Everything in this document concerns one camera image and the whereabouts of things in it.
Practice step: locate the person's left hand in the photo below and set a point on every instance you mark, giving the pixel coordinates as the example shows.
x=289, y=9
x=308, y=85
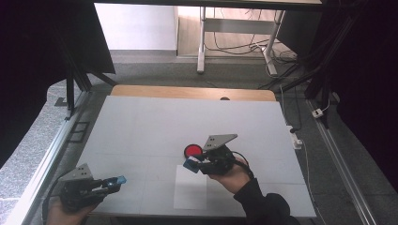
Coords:
x=67, y=215

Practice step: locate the blue stamp cap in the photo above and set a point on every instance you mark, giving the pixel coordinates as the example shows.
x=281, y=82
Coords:
x=120, y=179

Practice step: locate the black metal stand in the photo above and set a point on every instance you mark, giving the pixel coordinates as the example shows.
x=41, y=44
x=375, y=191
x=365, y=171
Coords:
x=75, y=84

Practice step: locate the blue stamp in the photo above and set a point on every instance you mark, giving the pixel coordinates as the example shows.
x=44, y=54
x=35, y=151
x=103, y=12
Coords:
x=191, y=164

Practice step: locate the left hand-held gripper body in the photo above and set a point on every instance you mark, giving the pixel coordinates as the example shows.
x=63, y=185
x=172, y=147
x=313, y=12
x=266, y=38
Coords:
x=78, y=187

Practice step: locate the round red ink pad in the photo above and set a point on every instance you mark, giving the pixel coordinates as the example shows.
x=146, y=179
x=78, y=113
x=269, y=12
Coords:
x=191, y=150

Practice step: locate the black curtain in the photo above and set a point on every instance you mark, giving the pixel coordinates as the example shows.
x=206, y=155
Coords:
x=359, y=78
x=40, y=62

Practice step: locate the wooden table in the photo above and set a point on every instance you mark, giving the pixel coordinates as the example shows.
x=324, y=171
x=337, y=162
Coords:
x=187, y=92

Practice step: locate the person's right hand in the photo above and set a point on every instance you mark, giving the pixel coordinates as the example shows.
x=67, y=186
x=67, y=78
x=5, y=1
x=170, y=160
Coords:
x=233, y=179

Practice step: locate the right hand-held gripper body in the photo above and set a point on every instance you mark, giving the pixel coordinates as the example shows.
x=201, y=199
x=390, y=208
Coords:
x=219, y=156

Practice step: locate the white desk frame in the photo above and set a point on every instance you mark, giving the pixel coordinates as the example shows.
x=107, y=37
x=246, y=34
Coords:
x=237, y=25

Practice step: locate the white table mat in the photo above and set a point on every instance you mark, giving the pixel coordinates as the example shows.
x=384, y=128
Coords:
x=156, y=125

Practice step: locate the white paper sheet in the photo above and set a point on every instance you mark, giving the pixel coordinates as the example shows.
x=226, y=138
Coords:
x=190, y=190

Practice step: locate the aluminium floor rail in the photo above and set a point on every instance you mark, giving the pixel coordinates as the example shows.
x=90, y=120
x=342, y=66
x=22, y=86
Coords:
x=341, y=162
x=47, y=156

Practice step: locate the small white adapter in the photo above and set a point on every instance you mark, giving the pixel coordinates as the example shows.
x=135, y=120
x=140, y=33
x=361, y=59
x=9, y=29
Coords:
x=317, y=112

